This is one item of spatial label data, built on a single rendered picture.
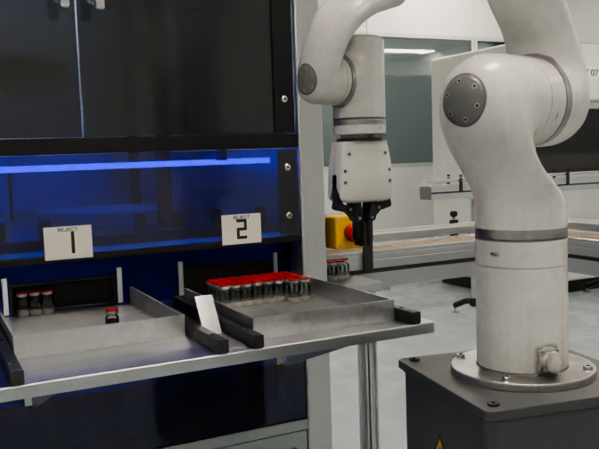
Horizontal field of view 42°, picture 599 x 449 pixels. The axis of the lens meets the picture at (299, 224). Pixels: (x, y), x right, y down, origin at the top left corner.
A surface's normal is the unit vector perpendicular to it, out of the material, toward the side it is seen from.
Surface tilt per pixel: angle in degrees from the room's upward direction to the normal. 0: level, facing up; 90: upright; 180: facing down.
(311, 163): 90
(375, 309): 90
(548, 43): 105
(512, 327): 90
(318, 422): 90
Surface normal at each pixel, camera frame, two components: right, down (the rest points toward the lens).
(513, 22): -0.50, 0.83
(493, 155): -0.46, 0.69
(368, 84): 0.54, 0.09
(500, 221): -0.66, 0.11
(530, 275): -0.08, 0.10
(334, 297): -0.89, 0.07
